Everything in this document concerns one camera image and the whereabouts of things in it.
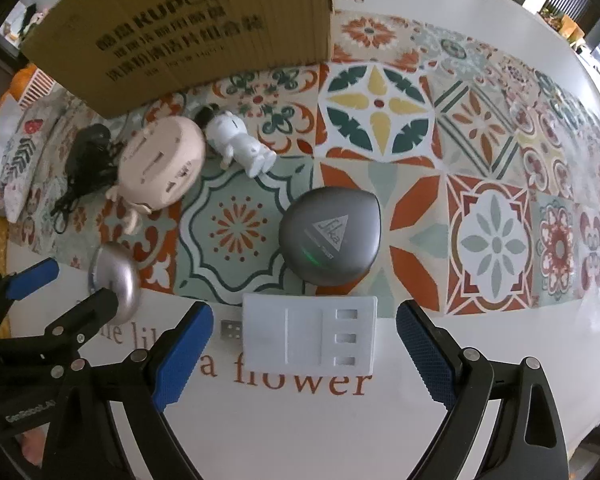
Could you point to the white plastic plug adapter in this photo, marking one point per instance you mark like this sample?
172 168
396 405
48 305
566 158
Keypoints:
280 335

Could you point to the brown cardboard box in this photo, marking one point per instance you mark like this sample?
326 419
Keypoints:
180 25

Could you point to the beige round toy figure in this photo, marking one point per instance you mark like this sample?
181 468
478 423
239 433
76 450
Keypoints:
160 160

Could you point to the silver oval gadget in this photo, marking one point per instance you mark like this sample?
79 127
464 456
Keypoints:
120 275

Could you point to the leaf print white cloth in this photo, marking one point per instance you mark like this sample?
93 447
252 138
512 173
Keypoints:
20 160

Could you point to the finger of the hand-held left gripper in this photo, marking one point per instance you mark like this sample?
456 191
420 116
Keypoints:
92 310
30 280

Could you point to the orange fruit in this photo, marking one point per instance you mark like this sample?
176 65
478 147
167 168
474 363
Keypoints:
22 80

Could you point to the white fruit basket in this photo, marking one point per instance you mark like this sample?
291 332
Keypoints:
37 87

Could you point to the grey earbuds case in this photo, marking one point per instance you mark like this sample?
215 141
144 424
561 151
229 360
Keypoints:
330 230

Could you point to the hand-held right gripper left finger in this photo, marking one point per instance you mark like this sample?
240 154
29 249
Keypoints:
182 350

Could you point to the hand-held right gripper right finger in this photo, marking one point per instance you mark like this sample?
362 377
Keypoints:
425 355

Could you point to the patterned tile print table mat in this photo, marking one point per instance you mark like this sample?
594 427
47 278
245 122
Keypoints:
380 110

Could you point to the white dog figurine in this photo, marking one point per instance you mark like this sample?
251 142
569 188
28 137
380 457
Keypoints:
232 142

